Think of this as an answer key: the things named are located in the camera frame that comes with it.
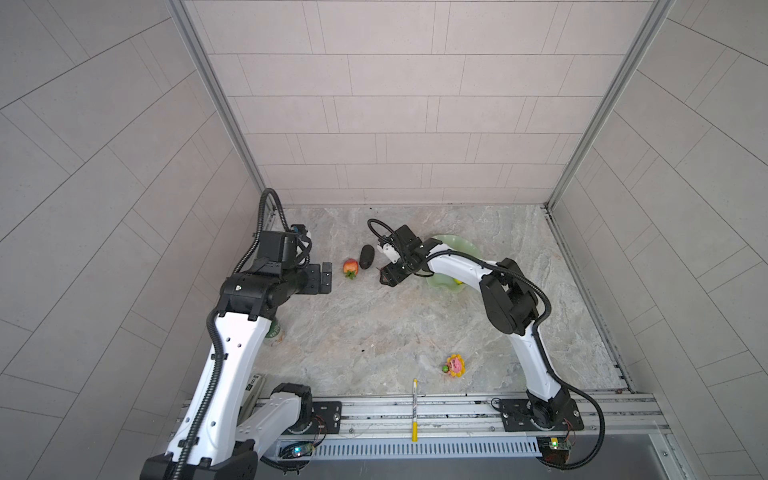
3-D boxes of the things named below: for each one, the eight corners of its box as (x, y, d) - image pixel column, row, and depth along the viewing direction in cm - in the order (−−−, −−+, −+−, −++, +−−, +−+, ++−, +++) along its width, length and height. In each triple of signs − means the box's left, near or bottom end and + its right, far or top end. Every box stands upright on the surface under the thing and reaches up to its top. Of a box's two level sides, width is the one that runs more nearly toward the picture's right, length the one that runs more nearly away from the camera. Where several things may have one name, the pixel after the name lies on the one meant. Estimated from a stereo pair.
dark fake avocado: (359, 269, 100) (358, 264, 97) (361, 249, 105) (360, 244, 102) (373, 269, 100) (373, 264, 97) (374, 249, 105) (374, 244, 102)
